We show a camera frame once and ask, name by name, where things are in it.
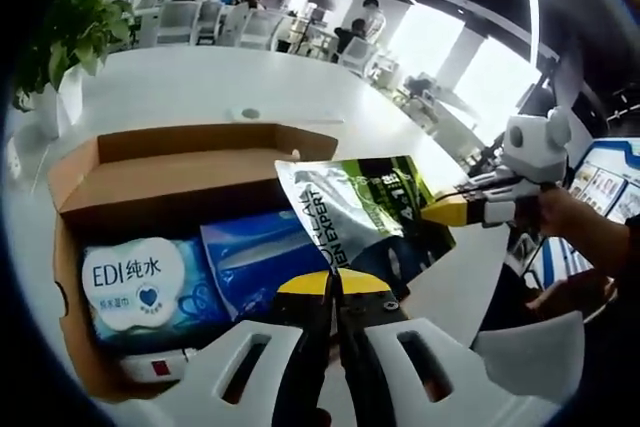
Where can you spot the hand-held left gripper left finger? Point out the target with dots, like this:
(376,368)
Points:
(305,347)

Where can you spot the blue white wet wipes pack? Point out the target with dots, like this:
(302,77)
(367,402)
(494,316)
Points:
(130,287)

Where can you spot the green potted plant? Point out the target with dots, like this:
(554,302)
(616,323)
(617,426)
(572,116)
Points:
(85,27)

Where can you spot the silver green foil pouch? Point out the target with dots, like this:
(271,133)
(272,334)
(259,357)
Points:
(360,212)

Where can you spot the row of white office chairs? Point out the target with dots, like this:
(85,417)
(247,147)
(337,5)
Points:
(220,24)

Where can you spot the blue tissue pack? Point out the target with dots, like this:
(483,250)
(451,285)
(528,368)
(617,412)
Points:
(260,257)

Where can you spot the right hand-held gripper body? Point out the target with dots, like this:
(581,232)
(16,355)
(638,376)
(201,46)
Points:
(537,147)

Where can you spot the blue white wall poster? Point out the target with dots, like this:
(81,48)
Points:
(607,182)

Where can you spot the brown cardboard shoe box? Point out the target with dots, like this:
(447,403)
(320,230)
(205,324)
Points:
(165,182)

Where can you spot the person's right hand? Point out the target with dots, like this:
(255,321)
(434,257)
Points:
(570,217)

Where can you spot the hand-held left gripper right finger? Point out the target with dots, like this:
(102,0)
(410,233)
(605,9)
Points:
(365,362)

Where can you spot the white table power strip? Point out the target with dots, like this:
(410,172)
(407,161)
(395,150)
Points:
(285,116)

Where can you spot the grey mesh office chair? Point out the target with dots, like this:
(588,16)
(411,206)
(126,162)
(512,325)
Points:
(530,352)

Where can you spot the white spray bottle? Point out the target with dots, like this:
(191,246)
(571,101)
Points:
(150,364)

